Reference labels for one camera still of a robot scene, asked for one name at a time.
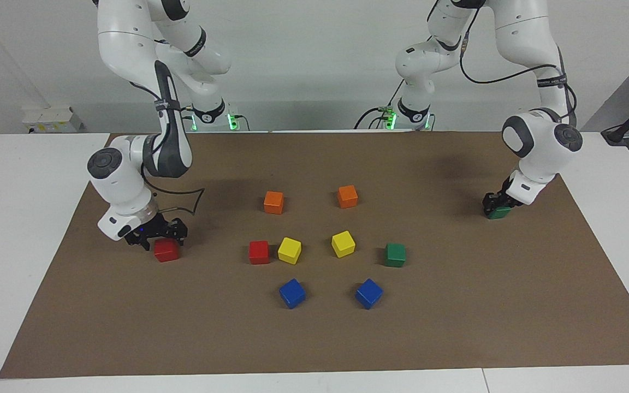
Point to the white power strip box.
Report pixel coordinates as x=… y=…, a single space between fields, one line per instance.
x=52 y=119

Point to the brown paper table mat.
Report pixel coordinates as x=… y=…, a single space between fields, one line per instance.
x=456 y=327

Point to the orange wooden cube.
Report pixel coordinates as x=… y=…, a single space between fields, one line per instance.
x=348 y=196
x=273 y=202

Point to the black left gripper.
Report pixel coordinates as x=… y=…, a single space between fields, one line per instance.
x=503 y=197

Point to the red wooden cube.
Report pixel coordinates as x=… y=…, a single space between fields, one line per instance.
x=166 y=251
x=259 y=252

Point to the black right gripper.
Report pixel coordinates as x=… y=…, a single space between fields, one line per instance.
x=159 y=228

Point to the yellow wooden cube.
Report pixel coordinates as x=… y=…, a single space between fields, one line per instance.
x=289 y=250
x=343 y=244

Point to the green wooden cube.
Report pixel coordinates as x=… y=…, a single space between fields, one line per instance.
x=395 y=255
x=499 y=213

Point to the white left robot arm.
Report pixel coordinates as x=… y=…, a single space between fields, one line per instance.
x=538 y=153

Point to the blue wooden cube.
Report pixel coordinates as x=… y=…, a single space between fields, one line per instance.
x=369 y=293
x=292 y=293

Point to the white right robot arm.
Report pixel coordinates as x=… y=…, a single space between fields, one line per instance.
x=118 y=185

